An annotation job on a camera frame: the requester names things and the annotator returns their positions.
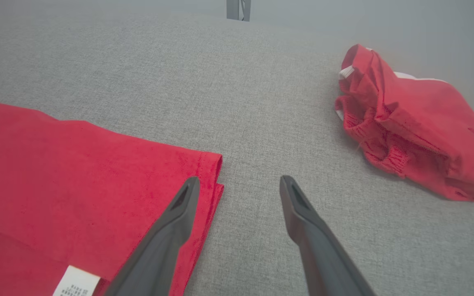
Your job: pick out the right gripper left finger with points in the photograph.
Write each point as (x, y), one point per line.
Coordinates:
(159, 246)

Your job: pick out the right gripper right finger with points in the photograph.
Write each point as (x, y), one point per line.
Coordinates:
(323, 259)

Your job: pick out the red basketball jersey number 23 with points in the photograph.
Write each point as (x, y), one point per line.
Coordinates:
(76, 185)

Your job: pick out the red shorts white stripe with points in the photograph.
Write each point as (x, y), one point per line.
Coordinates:
(418, 123)

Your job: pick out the grey fabric sofa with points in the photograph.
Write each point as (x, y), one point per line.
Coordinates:
(261, 102)

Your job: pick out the grey partition post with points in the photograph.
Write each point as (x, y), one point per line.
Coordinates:
(233, 9)

